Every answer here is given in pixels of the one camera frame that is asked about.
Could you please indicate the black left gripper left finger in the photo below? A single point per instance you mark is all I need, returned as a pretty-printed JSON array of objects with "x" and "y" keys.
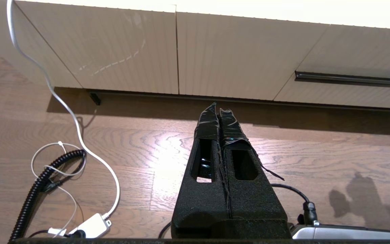
[{"x": 198, "y": 203}]

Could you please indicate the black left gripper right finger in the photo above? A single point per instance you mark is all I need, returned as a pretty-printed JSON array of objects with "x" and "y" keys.
[{"x": 259, "y": 203}]

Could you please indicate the black rectangular object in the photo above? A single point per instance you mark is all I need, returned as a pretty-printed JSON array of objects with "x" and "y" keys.
[{"x": 95, "y": 98}]

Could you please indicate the white low cabinet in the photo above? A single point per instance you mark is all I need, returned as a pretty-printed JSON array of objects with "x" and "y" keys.
[{"x": 283, "y": 12}]

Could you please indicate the white power adapter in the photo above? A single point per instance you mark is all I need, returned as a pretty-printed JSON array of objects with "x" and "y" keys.
[{"x": 93, "y": 225}]

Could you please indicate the cream ribbed cabinet door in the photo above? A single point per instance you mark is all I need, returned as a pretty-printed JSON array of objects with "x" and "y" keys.
[{"x": 232, "y": 57}]

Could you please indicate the cream glossy cabinet door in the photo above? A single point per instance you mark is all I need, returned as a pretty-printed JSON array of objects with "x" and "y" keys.
[{"x": 113, "y": 51}]

